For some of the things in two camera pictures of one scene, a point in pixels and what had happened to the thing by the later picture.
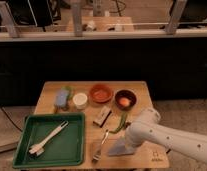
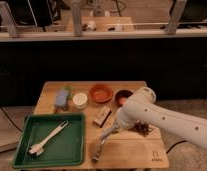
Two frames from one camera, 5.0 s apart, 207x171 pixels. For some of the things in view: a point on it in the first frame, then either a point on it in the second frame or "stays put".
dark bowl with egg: [125, 99] stays put
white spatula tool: [38, 149] stays put
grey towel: [125, 145] -> [120, 124]
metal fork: [97, 156] stays put
